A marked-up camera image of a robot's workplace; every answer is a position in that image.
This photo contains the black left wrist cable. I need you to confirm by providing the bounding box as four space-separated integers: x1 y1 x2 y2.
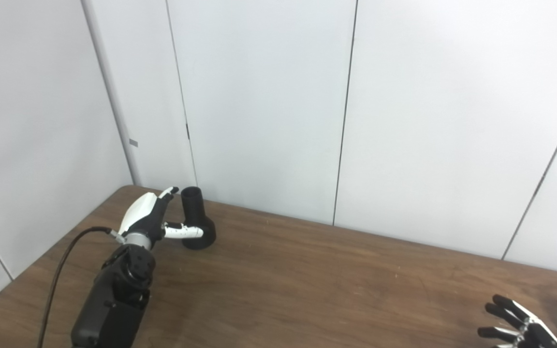
37 226 125 348

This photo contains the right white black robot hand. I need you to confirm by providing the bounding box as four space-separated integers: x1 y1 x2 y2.
477 294 557 348

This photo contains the black flared nozzle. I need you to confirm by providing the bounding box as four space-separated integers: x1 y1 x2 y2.
181 187 217 250

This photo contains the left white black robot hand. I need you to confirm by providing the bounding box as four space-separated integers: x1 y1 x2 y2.
117 187 205 245

